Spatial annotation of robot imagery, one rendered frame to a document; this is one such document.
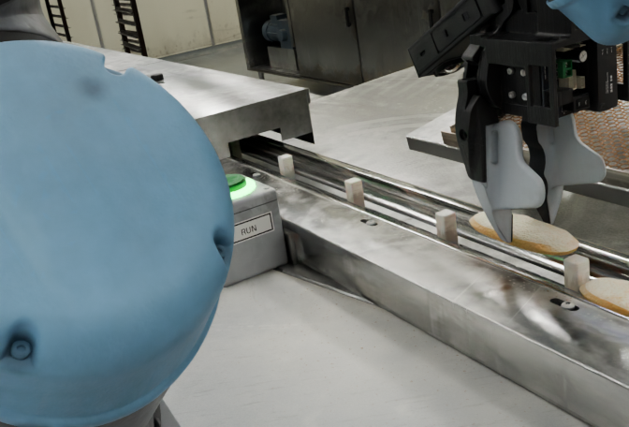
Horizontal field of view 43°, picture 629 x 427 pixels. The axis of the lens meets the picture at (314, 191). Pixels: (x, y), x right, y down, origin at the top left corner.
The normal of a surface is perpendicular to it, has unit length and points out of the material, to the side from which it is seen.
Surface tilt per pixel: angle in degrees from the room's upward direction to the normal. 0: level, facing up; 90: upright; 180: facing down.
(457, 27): 88
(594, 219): 0
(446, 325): 90
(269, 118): 90
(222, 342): 0
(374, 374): 0
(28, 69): 52
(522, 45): 90
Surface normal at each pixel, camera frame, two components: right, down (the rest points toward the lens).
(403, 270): -0.14, -0.93
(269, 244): 0.51, 0.21
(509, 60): -0.84, 0.29
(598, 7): -0.75, 0.53
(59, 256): 0.45, -0.47
